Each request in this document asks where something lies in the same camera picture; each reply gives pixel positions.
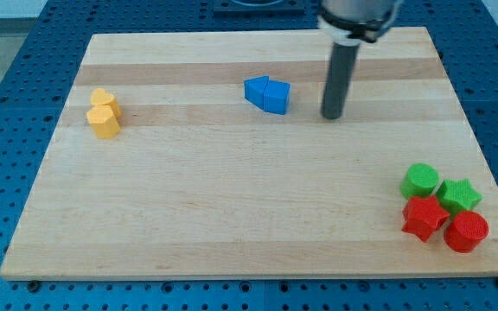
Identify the blue cube block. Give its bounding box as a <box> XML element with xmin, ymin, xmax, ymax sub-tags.
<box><xmin>263</xmin><ymin>80</ymin><xmax>291</xmax><ymax>115</ymax></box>

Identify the wooden board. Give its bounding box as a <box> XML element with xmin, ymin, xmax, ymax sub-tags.
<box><xmin>0</xmin><ymin>27</ymin><xmax>498</xmax><ymax>281</ymax></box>

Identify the blue triangle block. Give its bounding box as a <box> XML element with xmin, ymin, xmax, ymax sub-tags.
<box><xmin>244</xmin><ymin>76</ymin><xmax>270</xmax><ymax>110</ymax></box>

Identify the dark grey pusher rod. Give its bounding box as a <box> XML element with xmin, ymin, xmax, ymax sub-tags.
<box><xmin>321</xmin><ymin>43</ymin><xmax>359</xmax><ymax>120</ymax></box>

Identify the yellow hexagon block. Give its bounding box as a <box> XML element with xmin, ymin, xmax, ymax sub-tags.
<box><xmin>86</xmin><ymin>105</ymin><xmax>121</xmax><ymax>139</ymax></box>

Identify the yellow heart block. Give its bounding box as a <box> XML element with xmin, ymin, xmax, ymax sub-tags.
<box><xmin>90</xmin><ymin>88</ymin><xmax>122</xmax><ymax>117</ymax></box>

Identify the green cylinder block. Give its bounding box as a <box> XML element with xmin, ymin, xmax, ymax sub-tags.
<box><xmin>399</xmin><ymin>162</ymin><xmax>439</xmax><ymax>199</ymax></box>

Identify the red star block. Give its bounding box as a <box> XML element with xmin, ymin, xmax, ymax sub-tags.
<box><xmin>401</xmin><ymin>195</ymin><xmax>450</xmax><ymax>243</ymax></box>

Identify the green star block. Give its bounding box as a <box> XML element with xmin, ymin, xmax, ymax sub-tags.
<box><xmin>436</xmin><ymin>179</ymin><xmax>482</xmax><ymax>218</ymax></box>

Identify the red cylinder block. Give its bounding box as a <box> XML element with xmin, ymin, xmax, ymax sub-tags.
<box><xmin>444</xmin><ymin>211</ymin><xmax>489</xmax><ymax>253</ymax></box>

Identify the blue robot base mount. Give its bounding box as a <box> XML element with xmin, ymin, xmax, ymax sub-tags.
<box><xmin>212</xmin><ymin>0</ymin><xmax>304</xmax><ymax>16</ymax></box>

